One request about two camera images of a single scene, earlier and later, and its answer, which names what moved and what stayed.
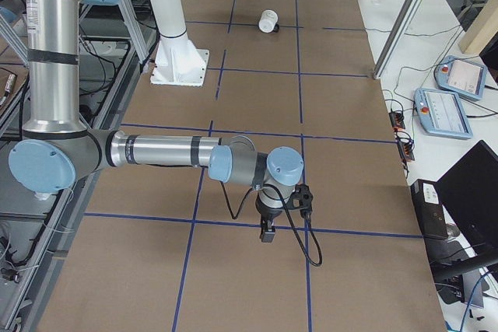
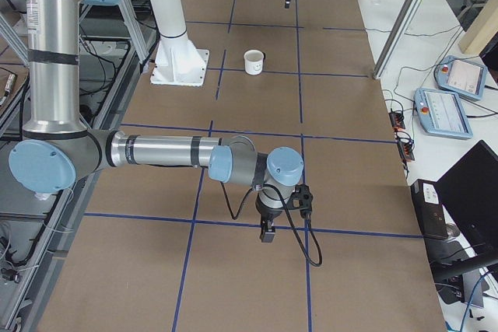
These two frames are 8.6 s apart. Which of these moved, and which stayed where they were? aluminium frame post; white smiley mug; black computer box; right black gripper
Moved: white smiley mug
Stayed: aluminium frame post; right black gripper; black computer box
